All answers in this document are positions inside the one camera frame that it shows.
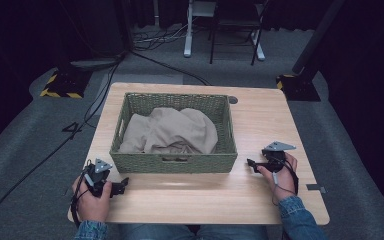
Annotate green woven basket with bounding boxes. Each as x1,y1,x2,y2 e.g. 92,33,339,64
109,92,239,174

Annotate bundle of floor cables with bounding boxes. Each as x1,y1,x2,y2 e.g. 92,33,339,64
132,18,194,52

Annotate black slanted stand pole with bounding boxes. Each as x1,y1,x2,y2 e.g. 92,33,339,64
291,0,346,76

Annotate person's left hand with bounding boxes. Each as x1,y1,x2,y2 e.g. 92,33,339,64
72,175,113,223

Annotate left hand-held gripper black cable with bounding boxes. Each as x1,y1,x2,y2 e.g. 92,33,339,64
70,159,96,229

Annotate beige cloth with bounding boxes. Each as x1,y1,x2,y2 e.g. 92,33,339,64
117,106,219,155

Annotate hand-held gripper black cable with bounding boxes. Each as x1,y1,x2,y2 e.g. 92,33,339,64
271,154,300,207
70,159,96,229

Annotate long black floor cable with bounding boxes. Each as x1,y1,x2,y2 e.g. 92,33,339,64
0,58,123,233

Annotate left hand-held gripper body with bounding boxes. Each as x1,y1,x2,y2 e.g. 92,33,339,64
83,158,117,198

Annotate person's right hand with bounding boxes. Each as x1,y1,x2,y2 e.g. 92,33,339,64
257,152,299,202

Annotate black yellow striped stand base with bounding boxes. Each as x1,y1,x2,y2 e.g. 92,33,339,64
275,73,322,102
39,67,93,100

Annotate person's legs in jeans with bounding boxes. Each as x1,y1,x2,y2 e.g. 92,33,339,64
117,223,270,240

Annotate grey tape strip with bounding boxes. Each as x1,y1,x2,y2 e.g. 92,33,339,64
306,183,327,195

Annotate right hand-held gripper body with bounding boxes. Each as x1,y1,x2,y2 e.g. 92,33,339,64
261,141,297,174

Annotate white desk frame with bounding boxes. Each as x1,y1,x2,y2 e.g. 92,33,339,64
183,0,266,62

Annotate black metal chair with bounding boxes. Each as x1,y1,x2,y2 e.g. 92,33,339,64
208,0,268,67

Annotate right hand-held gripper black cable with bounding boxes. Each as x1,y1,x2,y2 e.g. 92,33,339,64
271,154,300,207

